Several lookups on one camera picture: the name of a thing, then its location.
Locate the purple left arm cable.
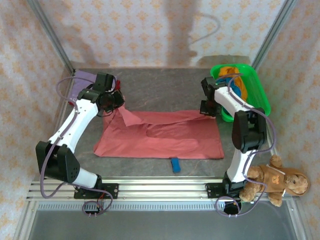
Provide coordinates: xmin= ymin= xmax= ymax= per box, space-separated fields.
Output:
xmin=39 ymin=76 xmax=113 ymax=217

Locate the folded red printed t-shirt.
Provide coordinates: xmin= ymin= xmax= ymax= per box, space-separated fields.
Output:
xmin=68 ymin=79 xmax=123 ymax=105

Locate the grey metal panel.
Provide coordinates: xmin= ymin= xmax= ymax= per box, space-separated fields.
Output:
xmin=27 ymin=209 xmax=298 ymax=240

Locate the orange t-shirt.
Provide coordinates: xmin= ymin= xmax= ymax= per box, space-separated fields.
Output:
xmin=218 ymin=65 xmax=249 ymax=101

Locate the small blue foam block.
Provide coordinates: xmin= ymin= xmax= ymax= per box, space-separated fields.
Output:
xmin=170 ymin=157 xmax=181 ymax=174

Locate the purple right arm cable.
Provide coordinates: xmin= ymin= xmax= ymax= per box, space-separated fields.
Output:
xmin=215 ymin=72 xmax=277 ymax=218

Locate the brown teddy bear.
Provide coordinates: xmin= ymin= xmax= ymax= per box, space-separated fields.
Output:
xmin=238 ymin=154 xmax=310 ymax=208

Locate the aluminium frame post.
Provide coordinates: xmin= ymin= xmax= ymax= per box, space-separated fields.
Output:
xmin=251 ymin=0 xmax=298 ymax=70
xmin=26 ymin=0 xmax=76 ymax=75

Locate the aluminium mounting rail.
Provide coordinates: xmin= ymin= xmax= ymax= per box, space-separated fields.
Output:
xmin=26 ymin=176 xmax=301 ymax=202

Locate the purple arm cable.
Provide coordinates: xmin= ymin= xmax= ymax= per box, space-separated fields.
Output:
xmin=215 ymin=72 xmax=277 ymax=218
xmin=39 ymin=76 xmax=113 ymax=217

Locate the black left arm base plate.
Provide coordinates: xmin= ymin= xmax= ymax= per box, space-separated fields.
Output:
xmin=73 ymin=183 xmax=119 ymax=200

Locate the green plastic basket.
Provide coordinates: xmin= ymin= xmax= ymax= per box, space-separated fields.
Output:
xmin=209 ymin=63 xmax=272 ymax=123

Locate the pink t-shirt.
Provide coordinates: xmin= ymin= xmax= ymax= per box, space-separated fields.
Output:
xmin=93 ymin=99 xmax=225 ymax=160

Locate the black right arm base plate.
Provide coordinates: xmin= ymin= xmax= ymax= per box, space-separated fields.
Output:
xmin=204 ymin=182 xmax=243 ymax=200

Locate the folded purple t-shirt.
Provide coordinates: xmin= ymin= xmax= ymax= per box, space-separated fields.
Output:
xmin=67 ymin=70 xmax=100 ymax=102

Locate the grey slotted cable duct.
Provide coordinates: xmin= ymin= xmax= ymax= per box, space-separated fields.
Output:
xmin=36 ymin=201 xmax=288 ymax=212

